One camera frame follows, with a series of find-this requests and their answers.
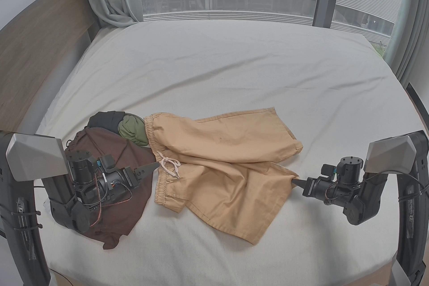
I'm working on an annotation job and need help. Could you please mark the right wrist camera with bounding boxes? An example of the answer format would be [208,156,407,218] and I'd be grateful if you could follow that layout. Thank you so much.
[321,163,337,182]

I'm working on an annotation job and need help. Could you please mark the black garment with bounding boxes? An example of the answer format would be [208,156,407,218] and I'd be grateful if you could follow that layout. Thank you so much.
[88,111,128,136]

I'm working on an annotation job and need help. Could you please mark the tan shorts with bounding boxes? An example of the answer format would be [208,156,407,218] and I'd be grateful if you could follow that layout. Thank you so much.
[143,107,304,244]

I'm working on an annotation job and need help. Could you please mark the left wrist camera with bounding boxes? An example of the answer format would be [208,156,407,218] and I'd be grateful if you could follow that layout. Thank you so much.
[99,154,116,175]

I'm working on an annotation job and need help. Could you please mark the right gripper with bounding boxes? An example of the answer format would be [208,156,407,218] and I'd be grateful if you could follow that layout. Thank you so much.
[291,177,336,202]

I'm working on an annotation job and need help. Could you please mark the bed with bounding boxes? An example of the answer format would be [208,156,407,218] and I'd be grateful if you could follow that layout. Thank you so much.
[0,0,429,286]

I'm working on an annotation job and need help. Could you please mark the brown garment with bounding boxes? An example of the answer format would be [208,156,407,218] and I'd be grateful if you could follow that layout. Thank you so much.
[64,128,158,250]

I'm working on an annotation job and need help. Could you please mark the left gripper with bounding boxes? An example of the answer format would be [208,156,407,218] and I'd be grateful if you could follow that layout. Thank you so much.
[108,162,160,194]

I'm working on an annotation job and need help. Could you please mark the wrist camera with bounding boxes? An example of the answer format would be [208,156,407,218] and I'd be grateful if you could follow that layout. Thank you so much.
[99,154,116,175]
[321,163,337,182]

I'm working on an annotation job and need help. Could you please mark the olive green garment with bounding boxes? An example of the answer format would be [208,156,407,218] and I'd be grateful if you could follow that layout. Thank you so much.
[118,114,148,147]

